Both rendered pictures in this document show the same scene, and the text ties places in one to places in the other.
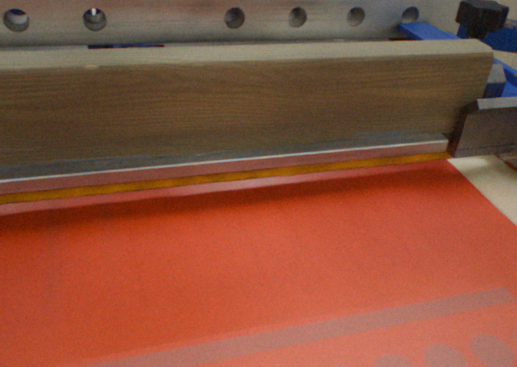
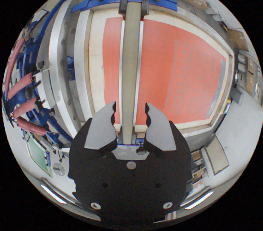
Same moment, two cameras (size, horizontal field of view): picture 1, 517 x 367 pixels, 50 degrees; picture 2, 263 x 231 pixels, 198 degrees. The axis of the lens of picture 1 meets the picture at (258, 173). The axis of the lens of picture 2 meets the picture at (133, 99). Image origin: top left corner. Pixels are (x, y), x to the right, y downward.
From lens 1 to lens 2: 0.36 m
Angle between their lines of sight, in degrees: 74
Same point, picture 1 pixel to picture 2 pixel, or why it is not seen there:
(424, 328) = (178, 58)
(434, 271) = (168, 46)
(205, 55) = (132, 94)
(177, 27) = (65, 79)
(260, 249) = (153, 74)
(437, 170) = not seen: hidden behind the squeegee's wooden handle
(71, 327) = (158, 105)
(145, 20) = (65, 89)
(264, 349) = (172, 83)
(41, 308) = not seen: hidden behind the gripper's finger
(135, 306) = (158, 97)
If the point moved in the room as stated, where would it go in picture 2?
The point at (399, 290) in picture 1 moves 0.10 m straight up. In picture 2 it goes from (170, 56) to (188, 59)
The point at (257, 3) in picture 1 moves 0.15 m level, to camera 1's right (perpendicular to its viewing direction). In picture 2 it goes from (59, 56) to (78, 10)
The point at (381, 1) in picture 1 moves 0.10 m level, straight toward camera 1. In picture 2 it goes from (65, 17) to (84, 19)
